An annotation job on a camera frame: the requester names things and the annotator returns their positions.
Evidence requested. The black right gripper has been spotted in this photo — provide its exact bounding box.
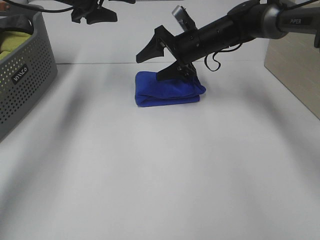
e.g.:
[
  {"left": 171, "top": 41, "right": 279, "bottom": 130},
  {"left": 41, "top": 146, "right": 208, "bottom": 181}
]
[{"left": 136, "top": 25, "right": 197, "bottom": 81}]

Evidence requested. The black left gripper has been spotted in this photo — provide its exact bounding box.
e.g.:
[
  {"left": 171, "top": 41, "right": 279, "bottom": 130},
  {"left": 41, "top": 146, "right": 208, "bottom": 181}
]
[{"left": 71, "top": 0, "right": 118, "bottom": 25}]

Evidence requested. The blue microfibre towel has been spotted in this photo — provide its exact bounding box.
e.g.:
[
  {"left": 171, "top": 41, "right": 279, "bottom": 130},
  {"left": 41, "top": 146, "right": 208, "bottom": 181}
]
[{"left": 135, "top": 71, "right": 206, "bottom": 107}]

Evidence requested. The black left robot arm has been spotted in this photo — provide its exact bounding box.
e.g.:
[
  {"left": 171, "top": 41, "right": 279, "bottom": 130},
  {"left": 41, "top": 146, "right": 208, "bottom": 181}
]
[{"left": 58, "top": 0, "right": 118, "bottom": 25}]

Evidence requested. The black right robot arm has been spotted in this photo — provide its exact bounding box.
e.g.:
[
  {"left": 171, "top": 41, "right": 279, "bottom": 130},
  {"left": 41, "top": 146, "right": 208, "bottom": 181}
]
[{"left": 136, "top": 0, "right": 320, "bottom": 81}]

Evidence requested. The black fabric in basket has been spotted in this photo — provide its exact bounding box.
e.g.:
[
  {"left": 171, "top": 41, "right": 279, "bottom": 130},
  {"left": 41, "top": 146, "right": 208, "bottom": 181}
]
[{"left": 0, "top": 14, "right": 34, "bottom": 35}]

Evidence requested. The yellow-green towel in basket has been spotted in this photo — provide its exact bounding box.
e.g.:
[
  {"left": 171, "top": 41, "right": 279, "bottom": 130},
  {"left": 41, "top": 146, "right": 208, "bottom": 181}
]
[{"left": 0, "top": 30, "right": 32, "bottom": 61}]

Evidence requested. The grey perforated plastic basket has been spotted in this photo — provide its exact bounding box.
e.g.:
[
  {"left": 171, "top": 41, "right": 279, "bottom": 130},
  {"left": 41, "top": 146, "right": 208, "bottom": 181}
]
[{"left": 0, "top": 6, "right": 58, "bottom": 139}]

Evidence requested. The beige storage box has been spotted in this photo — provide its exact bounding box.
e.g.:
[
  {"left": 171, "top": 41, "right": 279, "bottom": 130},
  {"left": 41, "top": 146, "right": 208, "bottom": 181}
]
[{"left": 264, "top": 33, "right": 320, "bottom": 118}]

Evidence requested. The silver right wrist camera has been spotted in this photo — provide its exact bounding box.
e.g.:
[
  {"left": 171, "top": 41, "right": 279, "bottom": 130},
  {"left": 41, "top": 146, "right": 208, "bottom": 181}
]
[{"left": 171, "top": 5, "right": 197, "bottom": 32}]

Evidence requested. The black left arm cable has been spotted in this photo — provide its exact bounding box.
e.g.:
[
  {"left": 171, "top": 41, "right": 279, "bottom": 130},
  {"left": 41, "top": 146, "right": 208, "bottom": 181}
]
[{"left": 0, "top": 0, "right": 76, "bottom": 13}]

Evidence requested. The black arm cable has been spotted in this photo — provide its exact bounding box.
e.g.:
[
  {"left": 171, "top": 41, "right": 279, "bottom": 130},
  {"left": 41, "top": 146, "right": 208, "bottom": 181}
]
[
  {"left": 203, "top": 42, "right": 243, "bottom": 72},
  {"left": 0, "top": 0, "right": 76, "bottom": 13}
]

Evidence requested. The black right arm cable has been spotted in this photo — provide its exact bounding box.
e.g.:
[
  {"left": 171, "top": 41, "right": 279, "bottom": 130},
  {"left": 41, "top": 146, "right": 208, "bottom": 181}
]
[{"left": 203, "top": 42, "right": 243, "bottom": 72}]

